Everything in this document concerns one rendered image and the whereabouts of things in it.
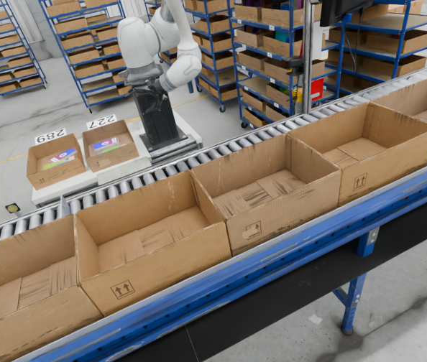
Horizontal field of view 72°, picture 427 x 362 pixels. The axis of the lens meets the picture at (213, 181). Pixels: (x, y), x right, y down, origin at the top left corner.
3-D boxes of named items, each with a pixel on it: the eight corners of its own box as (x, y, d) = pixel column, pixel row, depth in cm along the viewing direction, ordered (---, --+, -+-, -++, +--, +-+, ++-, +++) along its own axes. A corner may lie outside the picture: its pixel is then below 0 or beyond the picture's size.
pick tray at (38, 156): (80, 145, 198) (73, 132, 192) (86, 172, 169) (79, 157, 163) (37, 160, 191) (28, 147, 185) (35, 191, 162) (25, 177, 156)
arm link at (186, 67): (177, 93, 140) (184, 80, 149) (203, 76, 132) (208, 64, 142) (162, 74, 135) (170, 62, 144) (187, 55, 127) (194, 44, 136)
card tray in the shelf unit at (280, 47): (263, 48, 244) (262, 35, 238) (295, 39, 250) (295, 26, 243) (289, 58, 213) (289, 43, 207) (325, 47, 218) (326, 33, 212)
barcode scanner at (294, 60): (278, 75, 173) (280, 57, 167) (295, 73, 176) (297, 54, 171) (285, 78, 168) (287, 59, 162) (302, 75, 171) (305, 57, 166)
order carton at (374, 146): (361, 137, 129) (368, 100, 119) (425, 169, 106) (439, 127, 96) (286, 168, 120) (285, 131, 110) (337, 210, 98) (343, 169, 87)
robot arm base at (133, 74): (120, 73, 170) (116, 64, 166) (157, 65, 172) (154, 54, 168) (120, 84, 155) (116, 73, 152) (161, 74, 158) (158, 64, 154)
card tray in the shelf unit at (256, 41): (236, 40, 280) (235, 29, 274) (264, 33, 286) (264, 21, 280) (256, 47, 249) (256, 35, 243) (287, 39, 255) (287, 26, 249)
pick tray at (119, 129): (129, 131, 203) (124, 118, 197) (140, 156, 173) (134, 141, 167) (88, 145, 196) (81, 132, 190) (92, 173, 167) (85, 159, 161)
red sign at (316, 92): (321, 97, 188) (323, 77, 180) (323, 98, 187) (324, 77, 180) (300, 104, 184) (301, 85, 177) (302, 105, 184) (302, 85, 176)
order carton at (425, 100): (428, 110, 138) (438, 73, 127) (499, 133, 115) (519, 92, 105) (361, 137, 129) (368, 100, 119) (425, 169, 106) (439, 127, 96)
